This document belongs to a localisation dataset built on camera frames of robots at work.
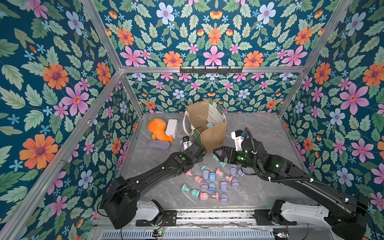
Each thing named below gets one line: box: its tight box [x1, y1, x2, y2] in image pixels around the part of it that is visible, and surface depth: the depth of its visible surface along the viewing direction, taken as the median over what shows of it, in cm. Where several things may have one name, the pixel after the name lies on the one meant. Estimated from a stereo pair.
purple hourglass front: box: [220, 182, 229, 203], surface depth 82 cm
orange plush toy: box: [147, 118, 173, 143], surface depth 105 cm
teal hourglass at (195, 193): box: [181, 184, 201, 199], surface depth 82 cm
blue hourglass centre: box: [208, 172, 217, 192], surface depth 86 cm
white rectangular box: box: [165, 119, 178, 139], surface depth 107 cm
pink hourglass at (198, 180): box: [185, 169, 204, 185], surface depth 87 cm
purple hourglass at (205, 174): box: [202, 170, 210, 180], surface depth 88 cm
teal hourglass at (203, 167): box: [200, 164, 208, 171], surface depth 90 cm
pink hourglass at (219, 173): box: [215, 168, 233, 183], surface depth 88 cm
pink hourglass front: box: [199, 191, 220, 201], surface depth 80 cm
